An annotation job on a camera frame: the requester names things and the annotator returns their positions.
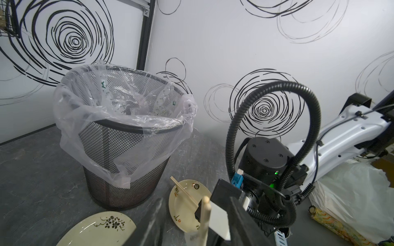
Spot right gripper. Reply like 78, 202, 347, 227
227, 197, 271, 246

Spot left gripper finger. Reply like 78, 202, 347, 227
123, 198, 166, 246

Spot chopsticks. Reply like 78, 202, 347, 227
170, 176, 199, 207
198, 196, 212, 246

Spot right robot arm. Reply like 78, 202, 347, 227
226, 93, 394, 230

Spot cream plate with black patch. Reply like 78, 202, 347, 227
57, 211, 136, 246

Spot cream plate with red marks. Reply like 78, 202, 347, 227
168, 179, 211, 233

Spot clear plastic bin liner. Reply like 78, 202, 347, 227
53, 61, 198, 190

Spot black mesh trash bin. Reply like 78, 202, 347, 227
63, 65, 185, 211

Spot white plastic bag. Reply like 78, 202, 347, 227
309, 160, 394, 243

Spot black wire wall basket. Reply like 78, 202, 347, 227
1, 0, 20, 38

